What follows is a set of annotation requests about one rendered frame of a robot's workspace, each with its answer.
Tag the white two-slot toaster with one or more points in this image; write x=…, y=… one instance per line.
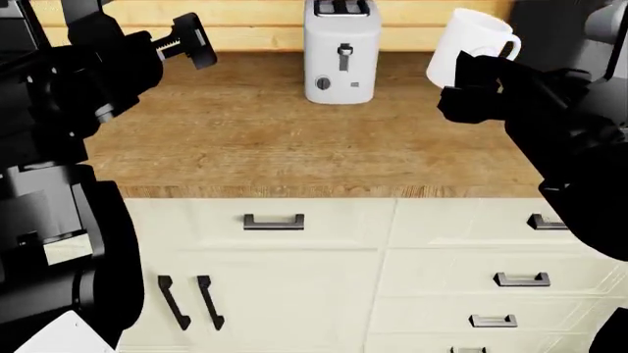
x=341, y=29

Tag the white ceramic mug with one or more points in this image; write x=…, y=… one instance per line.
x=463, y=40

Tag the grey toaster lever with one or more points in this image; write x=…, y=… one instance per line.
x=345, y=55

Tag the cream cabinet door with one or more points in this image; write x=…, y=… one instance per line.
x=294, y=301
x=152, y=331

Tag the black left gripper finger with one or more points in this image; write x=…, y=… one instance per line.
x=196, y=44

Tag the wide cream drawer front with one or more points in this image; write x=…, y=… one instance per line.
x=196, y=224

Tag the white robot torso panel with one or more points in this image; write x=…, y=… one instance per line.
x=64, y=336

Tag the grey toaster dial knob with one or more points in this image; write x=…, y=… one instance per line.
x=323, y=82

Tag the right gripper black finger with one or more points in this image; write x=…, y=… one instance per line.
x=476, y=71
x=468, y=104

